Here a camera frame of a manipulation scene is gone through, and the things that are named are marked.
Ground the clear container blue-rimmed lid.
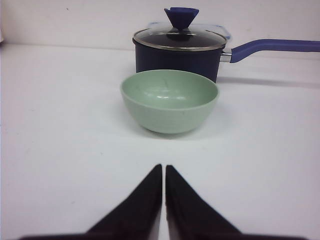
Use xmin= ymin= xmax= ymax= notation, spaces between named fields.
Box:
xmin=147 ymin=21 xmax=232 ymax=40

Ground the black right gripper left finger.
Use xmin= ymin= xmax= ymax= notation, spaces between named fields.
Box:
xmin=22 ymin=164 xmax=162 ymax=240

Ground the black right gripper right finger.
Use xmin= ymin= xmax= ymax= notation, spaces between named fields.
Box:
xmin=165 ymin=165 xmax=304 ymax=240

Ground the glass pot lid blue knob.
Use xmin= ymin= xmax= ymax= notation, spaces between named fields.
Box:
xmin=132 ymin=7 xmax=227 ymax=52

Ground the dark blue saucepan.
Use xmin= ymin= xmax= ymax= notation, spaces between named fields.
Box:
xmin=133 ymin=39 xmax=320 ymax=82

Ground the green bowl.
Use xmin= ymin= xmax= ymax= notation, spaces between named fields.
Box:
xmin=120 ymin=69 xmax=220 ymax=134

